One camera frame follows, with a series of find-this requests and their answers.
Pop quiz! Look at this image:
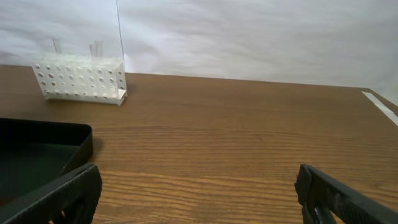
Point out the white test tube rack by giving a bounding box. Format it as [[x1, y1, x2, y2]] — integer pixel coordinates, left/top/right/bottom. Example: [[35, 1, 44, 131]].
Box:
[[30, 52, 128, 106]]

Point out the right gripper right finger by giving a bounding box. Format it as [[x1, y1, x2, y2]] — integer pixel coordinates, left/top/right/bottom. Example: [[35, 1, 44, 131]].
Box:
[[294, 164, 398, 224]]

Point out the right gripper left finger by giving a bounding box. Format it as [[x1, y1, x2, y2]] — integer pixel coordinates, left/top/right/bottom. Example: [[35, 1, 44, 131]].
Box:
[[0, 163, 103, 224]]

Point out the black tray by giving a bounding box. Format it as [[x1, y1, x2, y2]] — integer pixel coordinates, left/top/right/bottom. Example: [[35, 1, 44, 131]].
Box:
[[0, 118, 94, 203]]

